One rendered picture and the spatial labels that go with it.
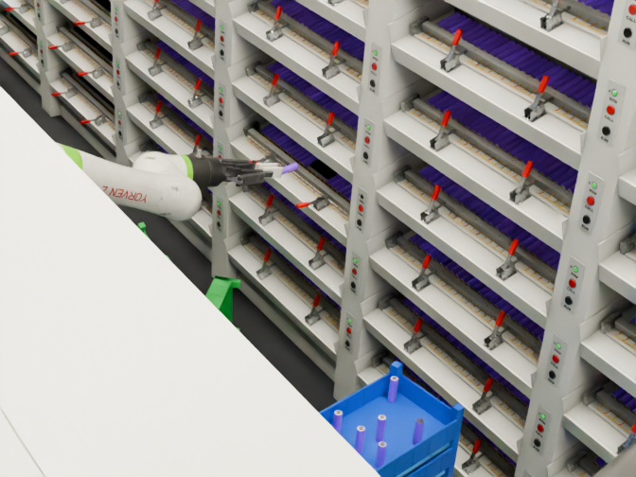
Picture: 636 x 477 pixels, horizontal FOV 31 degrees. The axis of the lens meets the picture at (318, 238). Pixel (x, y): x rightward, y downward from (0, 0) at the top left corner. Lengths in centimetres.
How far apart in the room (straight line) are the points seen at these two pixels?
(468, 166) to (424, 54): 27
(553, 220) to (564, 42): 38
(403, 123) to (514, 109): 40
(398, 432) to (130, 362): 186
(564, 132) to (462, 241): 45
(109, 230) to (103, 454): 21
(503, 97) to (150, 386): 186
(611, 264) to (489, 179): 37
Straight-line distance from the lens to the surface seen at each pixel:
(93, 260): 71
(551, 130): 231
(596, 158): 222
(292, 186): 317
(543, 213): 240
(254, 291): 360
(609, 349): 238
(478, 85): 246
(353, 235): 294
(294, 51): 303
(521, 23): 230
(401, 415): 251
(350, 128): 299
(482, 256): 259
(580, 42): 223
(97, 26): 419
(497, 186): 248
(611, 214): 224
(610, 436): 248
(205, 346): 64
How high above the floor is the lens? 212
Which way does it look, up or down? 32 degrees down
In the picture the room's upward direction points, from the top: 4 degrees clockwise
